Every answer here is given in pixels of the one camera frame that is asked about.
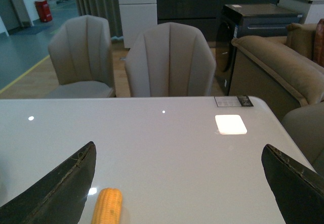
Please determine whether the brown fabric sofa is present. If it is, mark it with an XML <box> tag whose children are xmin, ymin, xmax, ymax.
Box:
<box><xmin>229</xmin><ymin>23</ymin><xmax>323</xmax><ymax>120</ymax></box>

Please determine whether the brown leather cushion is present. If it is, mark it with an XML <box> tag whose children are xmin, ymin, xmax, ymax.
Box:
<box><xmin>313</xmin><ymin>19</ymin><xmax>323</xmax><ymax>67</ymax></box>

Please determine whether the black white table sticker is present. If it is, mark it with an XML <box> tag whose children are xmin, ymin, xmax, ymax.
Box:
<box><xmin>214</xmin><ymin>96</ymin><xmax>254</xmax><ymax>107</ymax></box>

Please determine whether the white counter island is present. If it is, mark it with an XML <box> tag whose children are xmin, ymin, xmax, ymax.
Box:
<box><xmin>277</xmin><ymin>0</ymin><xmax>324</xmax><ymax>24</ymax></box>

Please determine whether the beige chair far left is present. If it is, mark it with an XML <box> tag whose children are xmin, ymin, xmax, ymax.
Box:
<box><xmin>46</xmin><ymin>15</ymin><xmax>116</xmax><ymax>99</ymax></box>

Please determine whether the beige chair centre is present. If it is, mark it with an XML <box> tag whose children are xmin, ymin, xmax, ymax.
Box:
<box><xmin>125</xmin><ymin>22</ymin><xmax>216</xmax><ymax>97</ymax></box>

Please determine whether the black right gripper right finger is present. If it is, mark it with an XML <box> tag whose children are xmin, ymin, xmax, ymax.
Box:
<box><xmin>261</xmin><ymin>144</ymin><xmax>323</xmax><ymax>223</ymax></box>

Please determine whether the beige chair right edge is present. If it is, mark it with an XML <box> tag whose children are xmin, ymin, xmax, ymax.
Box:
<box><xmin>281</xmin><ymin>103</ymin><xmax>324</xmax><ymax>175</ymax></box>

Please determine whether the yellow corn cob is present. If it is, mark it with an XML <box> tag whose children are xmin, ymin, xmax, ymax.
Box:
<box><xmin>91</xmin><ymin>188</ymin><xmax>123</xmax><ymax>224</ymax></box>

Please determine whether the white cabinet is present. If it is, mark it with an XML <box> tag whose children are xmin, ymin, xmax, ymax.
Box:
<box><xmin>118</xmin><ymin>0</ymin><xmax>157</xmax><ymax>49</ymax></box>

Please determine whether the grey green curtain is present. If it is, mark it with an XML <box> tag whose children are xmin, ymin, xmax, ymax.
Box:
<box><xmin>75</xmin><ymin>0</ymin><xmax>123</xmax><ymax>37</ymax></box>

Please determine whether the black washing machine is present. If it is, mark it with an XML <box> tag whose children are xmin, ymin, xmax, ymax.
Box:
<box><xmin>215</xmin><ymin>4</ymin><xmax>303</xmax><ymax>95</ymax></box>

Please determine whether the beige chair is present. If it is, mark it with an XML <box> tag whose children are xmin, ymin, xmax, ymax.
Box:
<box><xmin>46</xmin><ymin>15</ymin><xmax>116</xmax><ymax>99</ymax></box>
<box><xmin>125</xmin><ymin>22</ymin><xmax>216</xmax><ymax>97</ymax></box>

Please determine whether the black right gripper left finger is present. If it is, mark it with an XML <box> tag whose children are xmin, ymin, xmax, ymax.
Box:
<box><xmin>1</xmin><ymin>142</ymin><xmax>96</xmax><ymax>223</ymax></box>

